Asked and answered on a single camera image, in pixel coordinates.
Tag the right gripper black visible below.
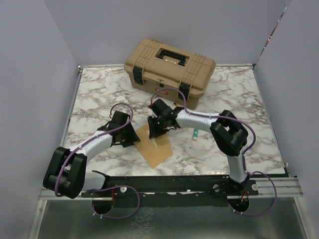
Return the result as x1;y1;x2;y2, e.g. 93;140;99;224
147;115;168;139

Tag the brown paper envelope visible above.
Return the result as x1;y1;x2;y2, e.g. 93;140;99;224
134;124;173;169

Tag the green white glue stick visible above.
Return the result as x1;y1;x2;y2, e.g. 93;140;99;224
192;129;199;140

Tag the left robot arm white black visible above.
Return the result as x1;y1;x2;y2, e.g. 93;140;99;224
43;111;140;199

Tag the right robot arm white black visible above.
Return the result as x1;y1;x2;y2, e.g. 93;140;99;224
148;99;248;195

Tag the tan plastic toolbox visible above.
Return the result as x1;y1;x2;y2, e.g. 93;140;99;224
124;38;216;110

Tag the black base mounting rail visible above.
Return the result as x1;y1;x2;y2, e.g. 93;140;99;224
82;175;258;208

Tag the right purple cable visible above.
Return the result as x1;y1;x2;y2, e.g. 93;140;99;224
149;87;278;217

